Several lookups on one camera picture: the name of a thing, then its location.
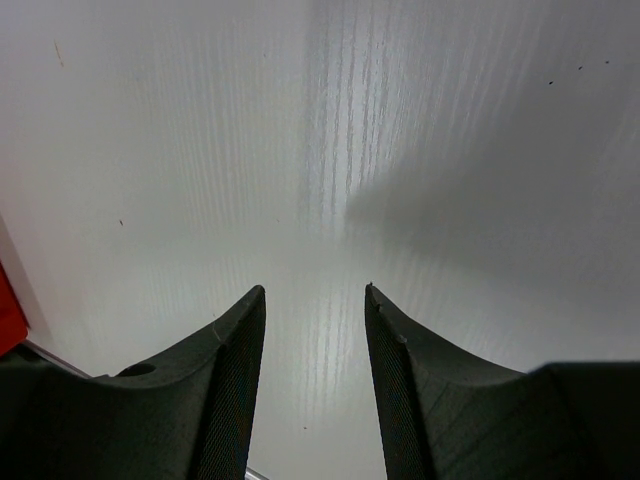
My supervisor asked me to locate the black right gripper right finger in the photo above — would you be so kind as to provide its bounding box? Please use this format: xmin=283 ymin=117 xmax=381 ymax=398
xmin=365 ymin=285 xmax=639 ymax=479

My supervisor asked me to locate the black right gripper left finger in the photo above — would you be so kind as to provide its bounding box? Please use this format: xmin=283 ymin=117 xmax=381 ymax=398
xmin=1 ymin=286 xmax=266 ymax=479

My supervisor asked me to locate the red plastic bin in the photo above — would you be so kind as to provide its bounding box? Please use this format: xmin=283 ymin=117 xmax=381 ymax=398
xmin=0 ymin=268 xmax=28 ymax=355

